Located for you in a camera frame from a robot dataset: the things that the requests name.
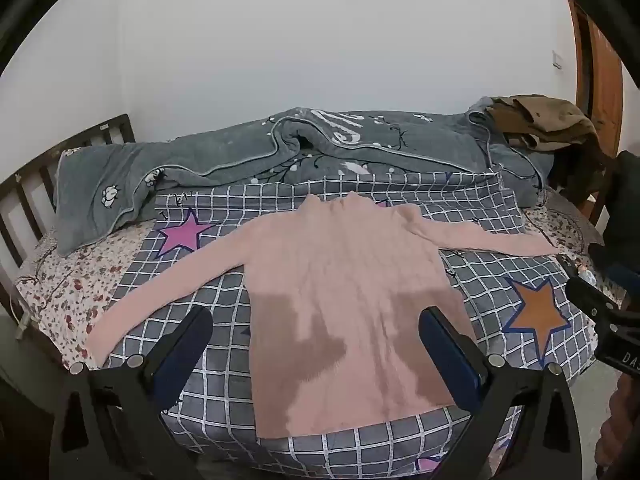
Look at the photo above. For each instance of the dark wooden chair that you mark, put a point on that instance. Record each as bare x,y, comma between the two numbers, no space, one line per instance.
580,175

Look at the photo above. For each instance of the floral bed sheet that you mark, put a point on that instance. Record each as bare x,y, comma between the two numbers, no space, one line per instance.
65,280

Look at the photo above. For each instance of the pink knit sweater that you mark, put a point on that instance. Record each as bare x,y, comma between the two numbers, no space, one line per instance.
350,280

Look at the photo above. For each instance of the brown jacket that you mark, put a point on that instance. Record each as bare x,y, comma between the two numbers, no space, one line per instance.
545,120

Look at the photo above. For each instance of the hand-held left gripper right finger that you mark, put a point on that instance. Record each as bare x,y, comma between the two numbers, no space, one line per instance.
442,340

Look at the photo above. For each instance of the grey plaid star blanket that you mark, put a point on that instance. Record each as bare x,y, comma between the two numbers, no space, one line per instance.
225,400

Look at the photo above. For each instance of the wooden door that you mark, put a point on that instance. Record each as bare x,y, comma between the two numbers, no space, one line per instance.
602,75

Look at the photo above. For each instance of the person's right hand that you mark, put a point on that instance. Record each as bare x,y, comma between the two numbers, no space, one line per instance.
620,430

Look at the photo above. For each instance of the dark wooden bed frame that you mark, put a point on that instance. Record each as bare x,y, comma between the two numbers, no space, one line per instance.
30,195

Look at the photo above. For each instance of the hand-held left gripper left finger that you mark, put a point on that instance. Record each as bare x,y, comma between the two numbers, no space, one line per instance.
192,337

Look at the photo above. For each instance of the dark cloth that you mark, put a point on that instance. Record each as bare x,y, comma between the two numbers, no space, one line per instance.
625,210

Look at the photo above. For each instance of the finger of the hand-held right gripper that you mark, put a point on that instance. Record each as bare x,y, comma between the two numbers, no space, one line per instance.
590,297

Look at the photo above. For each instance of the white wall switch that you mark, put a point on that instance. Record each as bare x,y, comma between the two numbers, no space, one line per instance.
557,59

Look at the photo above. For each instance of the grey fleece blanket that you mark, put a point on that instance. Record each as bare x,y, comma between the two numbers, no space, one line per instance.
200,155

